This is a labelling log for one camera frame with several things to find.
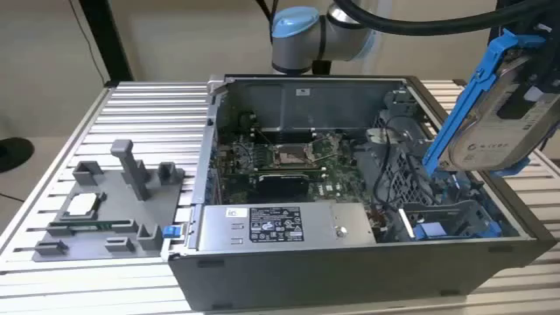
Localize CPU socket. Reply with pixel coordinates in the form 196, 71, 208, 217
271, 142, 315, 169

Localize silver CPU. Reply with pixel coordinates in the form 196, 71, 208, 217
66, 193, 99, 217

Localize hard disk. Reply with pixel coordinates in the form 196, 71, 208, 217
422, 28, 560, 180
414, 222, 452, 239

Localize green RAM stick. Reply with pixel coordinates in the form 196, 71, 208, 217
50, 221, 132, 230

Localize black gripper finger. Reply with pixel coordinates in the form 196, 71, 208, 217
498, 44, 547, 119

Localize metal disk bay cage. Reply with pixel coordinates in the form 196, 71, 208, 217
354, 90, 450, 206

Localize silver power supply unit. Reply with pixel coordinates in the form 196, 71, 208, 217
192, 201, 379, 253

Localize black graphics card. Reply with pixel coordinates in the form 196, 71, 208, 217
255, 173, 310, 201

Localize black disk wire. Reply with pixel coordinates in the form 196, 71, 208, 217
370, 157, 402, 214
374, 114, 411, 211

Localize black metal frame post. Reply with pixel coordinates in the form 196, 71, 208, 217
78, 0, 135, 83

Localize black cable bundle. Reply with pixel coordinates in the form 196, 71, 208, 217
254, 0, 282, 24

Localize green motherboard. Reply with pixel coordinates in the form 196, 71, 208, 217
210, 127, 378, 211

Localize open black PC case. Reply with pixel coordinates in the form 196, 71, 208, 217
168, 73, 556, 311

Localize round black stand base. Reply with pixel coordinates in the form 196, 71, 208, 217
0, 137, 35, 173

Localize grey parts rack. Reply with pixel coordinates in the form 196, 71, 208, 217
32, 139, 187, 263

